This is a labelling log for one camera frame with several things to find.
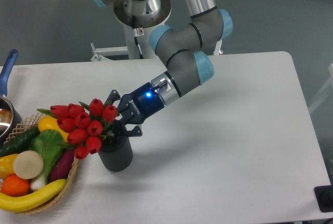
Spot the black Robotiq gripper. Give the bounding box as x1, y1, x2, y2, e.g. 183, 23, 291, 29
104, 82, 164, 137

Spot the red tulip bouquet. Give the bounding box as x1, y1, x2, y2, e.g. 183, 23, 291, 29
36, 98, 118, 160

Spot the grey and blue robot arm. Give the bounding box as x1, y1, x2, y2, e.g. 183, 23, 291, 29
93, 0, 233, 137

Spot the dark grey ribbed vase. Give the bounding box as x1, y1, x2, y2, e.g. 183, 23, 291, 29
98, 122, 133, 172

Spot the yellow squash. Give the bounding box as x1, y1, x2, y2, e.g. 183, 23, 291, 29
37, 115, 68, 141

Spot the green bok choy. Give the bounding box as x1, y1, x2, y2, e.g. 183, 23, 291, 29
29, 129, 64, 192

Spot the purple sweet potato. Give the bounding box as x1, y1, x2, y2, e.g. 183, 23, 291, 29
49, 149, 74, 182

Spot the woven wicker basket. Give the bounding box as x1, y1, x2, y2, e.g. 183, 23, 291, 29
5, 113, 79, 214

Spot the dark green cucumber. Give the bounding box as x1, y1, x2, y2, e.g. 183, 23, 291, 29
1, 126, 40, 157

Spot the beige round slice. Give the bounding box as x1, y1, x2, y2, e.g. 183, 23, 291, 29
13, 150, 44, 179

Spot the yellow bell pepper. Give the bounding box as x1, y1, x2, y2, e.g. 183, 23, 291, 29
0, 154, 18, 179

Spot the orange fruit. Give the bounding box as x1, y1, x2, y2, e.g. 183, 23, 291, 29
1, 175, 30, 197

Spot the yellow banana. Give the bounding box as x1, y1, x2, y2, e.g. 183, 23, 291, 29
1, 179, 67, 213

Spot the black device at table edge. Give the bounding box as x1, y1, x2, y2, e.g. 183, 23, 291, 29
314, 185, 332, 213

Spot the metal table clamp bracket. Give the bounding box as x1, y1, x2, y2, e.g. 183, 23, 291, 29
91, 43, 129, 62

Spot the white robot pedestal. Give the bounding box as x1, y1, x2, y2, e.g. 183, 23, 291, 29
123, 22, 164, 59

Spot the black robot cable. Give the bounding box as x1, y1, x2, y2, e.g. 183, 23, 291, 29
131, 16, 145, 59

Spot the blue handled saucepan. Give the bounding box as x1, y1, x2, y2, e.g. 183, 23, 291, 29
1, 49, 22, 147

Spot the white frame at right edge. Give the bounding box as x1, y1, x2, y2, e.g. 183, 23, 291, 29
308, 63, 332, 114

